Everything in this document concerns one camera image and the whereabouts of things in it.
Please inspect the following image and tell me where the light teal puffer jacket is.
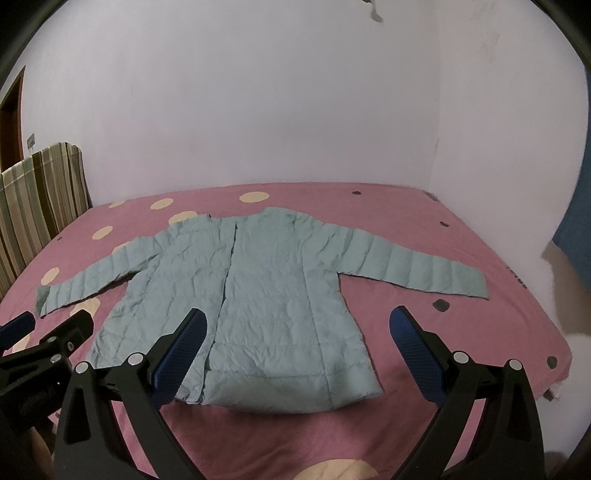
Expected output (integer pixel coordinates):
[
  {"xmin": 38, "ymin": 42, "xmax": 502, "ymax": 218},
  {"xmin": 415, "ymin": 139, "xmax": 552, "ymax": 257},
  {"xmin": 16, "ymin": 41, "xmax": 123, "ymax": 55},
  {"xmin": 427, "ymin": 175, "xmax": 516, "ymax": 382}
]
[{"xmin": 35, "ymin": 208, "xmax": 488, "ymax": 414}]

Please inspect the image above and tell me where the dark wooden door frame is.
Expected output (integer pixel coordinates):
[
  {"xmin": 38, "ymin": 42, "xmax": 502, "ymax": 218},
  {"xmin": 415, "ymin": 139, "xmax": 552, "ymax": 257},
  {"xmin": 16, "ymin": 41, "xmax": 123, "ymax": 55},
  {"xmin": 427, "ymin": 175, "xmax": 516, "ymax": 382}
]
[{"xmin": 0, "ymin": 68, "xmax": 25, "ymax": 171}]

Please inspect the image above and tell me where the blue cloth at edge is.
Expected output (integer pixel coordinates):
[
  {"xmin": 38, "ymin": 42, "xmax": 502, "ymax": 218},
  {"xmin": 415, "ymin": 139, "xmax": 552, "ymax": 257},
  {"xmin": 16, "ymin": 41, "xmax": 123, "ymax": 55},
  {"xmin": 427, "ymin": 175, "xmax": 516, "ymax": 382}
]
[{"xmin": 552, "ymin": 151, "xmax": 591, "ymax": 287}]

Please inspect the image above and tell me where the striped fabric headboard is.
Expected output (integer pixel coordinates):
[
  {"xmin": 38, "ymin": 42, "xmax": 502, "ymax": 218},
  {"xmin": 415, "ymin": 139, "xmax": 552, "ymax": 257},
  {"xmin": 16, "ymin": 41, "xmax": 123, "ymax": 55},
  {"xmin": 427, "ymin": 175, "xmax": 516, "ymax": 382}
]
[{"xmin": 0, "ymin": 142, "xmax": 91, "ymax": 295}]

